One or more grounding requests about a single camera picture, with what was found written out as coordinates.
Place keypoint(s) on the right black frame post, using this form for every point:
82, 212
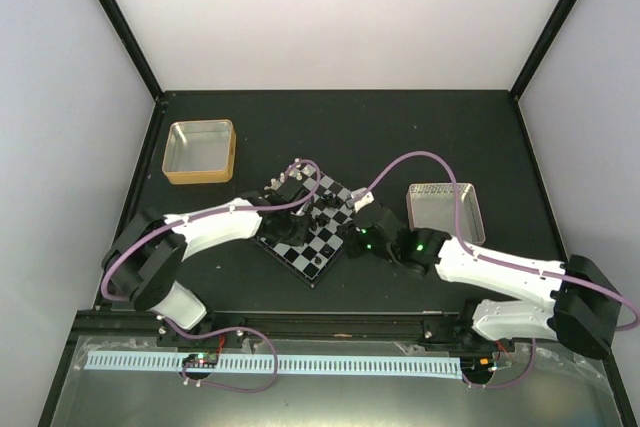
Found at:
550, 31

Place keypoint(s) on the light blue cable duct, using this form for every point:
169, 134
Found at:
332, 365

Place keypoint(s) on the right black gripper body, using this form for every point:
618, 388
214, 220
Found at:
356, 249

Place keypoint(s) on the black frame post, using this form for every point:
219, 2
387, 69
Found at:
550, 31
132, 47

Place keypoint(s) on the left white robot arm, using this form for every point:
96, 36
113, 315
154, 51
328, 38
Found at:
142, 264

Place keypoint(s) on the black white chess board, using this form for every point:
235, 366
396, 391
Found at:
298, 260

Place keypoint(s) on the right small circuit board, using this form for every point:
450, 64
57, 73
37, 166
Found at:
483, 364

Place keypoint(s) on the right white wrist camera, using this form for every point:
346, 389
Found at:
359, 198

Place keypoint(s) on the black front rail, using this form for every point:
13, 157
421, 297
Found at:
440, 331

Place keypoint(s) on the left black frame post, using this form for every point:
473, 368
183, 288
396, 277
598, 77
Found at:
132, 47

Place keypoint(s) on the small green circuit board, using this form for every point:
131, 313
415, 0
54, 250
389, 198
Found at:
201, 360

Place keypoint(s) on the pink metal tin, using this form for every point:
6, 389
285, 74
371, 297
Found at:
431, 205

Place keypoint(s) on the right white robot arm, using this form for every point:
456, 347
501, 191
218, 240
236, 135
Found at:
572, 303

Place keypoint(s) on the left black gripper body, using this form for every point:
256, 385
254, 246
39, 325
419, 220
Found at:
289, 235

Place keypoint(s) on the gold metal tin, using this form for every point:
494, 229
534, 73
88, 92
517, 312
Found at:
200, 152

